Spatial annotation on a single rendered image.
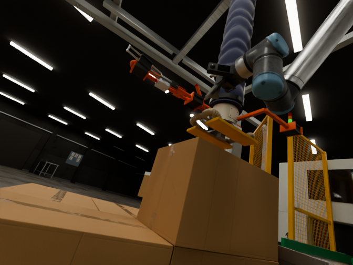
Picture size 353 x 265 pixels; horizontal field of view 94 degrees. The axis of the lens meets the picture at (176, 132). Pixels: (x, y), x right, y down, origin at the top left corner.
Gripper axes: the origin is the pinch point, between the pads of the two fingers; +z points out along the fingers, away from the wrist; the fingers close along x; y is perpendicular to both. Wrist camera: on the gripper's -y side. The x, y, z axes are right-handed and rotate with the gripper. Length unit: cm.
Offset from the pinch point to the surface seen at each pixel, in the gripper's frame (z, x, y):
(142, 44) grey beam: 193, 190, -34
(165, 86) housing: 12.8, -2.8, -16.6
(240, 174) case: -4.7, -37.0, 26.8
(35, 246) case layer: -4, -74, -38
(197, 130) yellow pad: 20.2, -12.9, 14.1
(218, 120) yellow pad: 0.8, -12.9, 12.4
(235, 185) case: -4.7, -43.1, 23.9
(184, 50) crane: 132, 171, 27
